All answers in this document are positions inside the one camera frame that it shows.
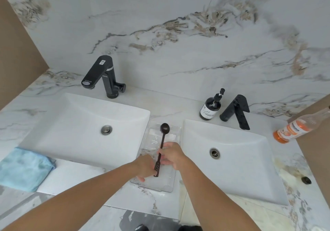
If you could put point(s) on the person's right hand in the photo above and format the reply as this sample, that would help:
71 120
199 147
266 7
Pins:
176 154

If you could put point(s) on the person's left hand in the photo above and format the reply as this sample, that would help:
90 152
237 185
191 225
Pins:
144 165

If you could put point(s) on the person's right thumb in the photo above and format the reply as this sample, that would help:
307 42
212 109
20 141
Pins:
163 151

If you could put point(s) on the person's left fingers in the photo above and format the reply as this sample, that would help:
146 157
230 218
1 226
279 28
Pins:
140 179

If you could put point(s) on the dark wooden spoon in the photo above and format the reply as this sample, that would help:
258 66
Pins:
162 141

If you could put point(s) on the person's left forearm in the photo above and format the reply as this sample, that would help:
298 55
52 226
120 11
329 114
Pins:
77 199

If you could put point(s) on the person's right forearm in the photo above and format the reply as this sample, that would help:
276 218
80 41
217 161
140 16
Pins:
208 197

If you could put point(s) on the clear rectangular tray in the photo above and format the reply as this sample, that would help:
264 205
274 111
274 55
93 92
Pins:
154 140

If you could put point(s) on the person's left shoe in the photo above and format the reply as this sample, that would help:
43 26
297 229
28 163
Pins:
141 228

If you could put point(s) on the metal sink drain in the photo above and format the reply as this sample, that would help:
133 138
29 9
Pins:
106 130
214 153

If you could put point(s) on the dark pump soap bottle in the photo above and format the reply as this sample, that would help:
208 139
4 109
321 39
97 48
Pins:
210 109

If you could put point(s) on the white rectangular sink basin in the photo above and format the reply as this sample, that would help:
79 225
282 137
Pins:
74 117
245 148

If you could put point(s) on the black angular faucet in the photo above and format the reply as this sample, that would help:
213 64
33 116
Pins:
238 107

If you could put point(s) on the black faucet with side knob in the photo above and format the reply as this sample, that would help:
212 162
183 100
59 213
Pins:
103 68

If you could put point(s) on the light blue cloth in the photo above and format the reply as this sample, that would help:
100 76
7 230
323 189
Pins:
24 167

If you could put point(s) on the clear bottle with orange liquid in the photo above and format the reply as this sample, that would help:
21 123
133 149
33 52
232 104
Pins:
290 132

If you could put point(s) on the small black cap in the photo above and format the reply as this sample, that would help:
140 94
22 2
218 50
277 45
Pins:
306 180

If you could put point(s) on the brown wooden panel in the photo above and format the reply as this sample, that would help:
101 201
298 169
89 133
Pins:
315 148

